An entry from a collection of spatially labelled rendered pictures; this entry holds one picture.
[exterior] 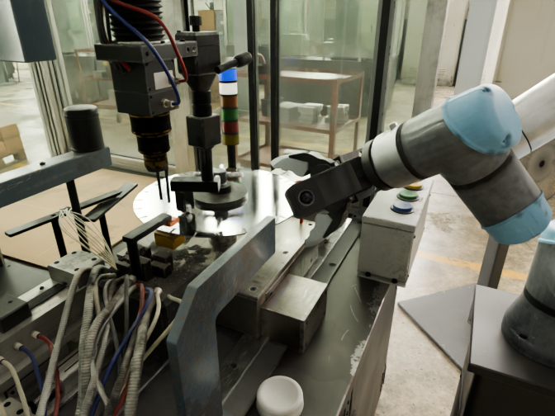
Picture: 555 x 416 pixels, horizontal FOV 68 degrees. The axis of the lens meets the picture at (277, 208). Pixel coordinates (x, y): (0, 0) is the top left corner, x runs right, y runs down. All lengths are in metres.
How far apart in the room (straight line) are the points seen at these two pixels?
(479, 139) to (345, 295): 0.51
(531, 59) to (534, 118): 3.05
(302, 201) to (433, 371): 1.40
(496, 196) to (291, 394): 0.40
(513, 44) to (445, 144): 3.19
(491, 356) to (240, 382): 0.43
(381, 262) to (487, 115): 0.52
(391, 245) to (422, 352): 1.07
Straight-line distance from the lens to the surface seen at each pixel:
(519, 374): 0.82
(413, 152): 0.49
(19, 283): 0.90
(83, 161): 0.83
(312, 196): 0.53
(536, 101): 0.65
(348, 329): 0.80
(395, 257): 0.89
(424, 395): 1.75
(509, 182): 0.51
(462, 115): 0.47
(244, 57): 0.69
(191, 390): 0.55
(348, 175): 0.55
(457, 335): 2.01
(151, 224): 0.67
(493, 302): 0.96
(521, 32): 3.66
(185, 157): 1.44
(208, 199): 0.78
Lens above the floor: 1.28
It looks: 25 degrees down
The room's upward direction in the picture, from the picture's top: straight up
